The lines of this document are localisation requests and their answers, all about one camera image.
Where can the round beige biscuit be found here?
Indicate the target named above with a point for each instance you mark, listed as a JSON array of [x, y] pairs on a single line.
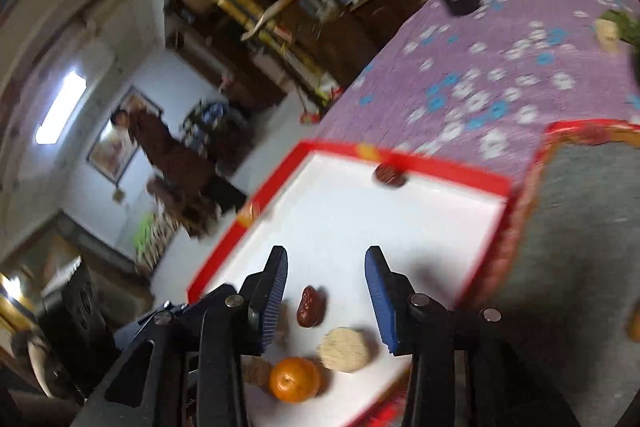
[[345, 349]]

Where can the wooden stand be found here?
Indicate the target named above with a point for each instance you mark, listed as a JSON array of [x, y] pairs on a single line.
[[280, 7]]

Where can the brown chestnut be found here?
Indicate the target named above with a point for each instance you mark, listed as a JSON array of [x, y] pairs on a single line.
[[389, 175]]

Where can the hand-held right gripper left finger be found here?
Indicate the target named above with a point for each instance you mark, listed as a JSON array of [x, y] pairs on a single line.
[[274, 302]]

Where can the red shallow box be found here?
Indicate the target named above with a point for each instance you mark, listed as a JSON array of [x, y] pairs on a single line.
[[350, 217]]

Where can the ceiling light panel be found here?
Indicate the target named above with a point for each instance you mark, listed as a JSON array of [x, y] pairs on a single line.
[[60, 99]]

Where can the grey mat with red trim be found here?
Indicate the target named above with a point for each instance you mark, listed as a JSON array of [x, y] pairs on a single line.
[[575, 232]]

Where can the tangerine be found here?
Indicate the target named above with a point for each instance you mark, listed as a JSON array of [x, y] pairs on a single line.
[[295, 379]]

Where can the red date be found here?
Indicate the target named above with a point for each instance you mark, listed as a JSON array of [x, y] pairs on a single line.
[[310, 307]]

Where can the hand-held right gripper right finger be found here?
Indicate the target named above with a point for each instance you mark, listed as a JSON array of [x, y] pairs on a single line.
[[380, 302]]

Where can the broom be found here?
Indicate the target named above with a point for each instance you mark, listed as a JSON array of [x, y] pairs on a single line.
[[309, 109]]

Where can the leafy green vegetable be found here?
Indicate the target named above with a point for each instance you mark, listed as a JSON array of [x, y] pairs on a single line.
[[615, 29]]

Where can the small beige slice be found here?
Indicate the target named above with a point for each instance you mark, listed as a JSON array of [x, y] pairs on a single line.
[[256, 372]]

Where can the framed wall painting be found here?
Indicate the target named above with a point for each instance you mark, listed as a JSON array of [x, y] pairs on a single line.
[[107, 152]]

